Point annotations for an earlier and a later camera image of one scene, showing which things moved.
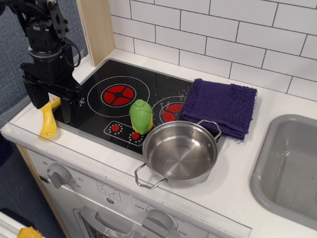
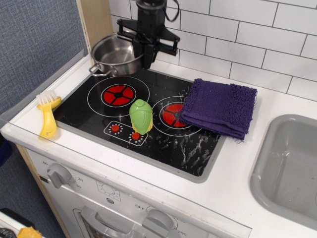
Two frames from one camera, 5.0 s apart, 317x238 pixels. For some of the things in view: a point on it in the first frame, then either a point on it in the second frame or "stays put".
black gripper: [53, 68] -> [150, 27]
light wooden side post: [96, 23] stays put
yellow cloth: [29, 232] stays put
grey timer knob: [59, 175] stays put
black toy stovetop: [109, 88] stays put
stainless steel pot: [181, 153] -> [115, 53]
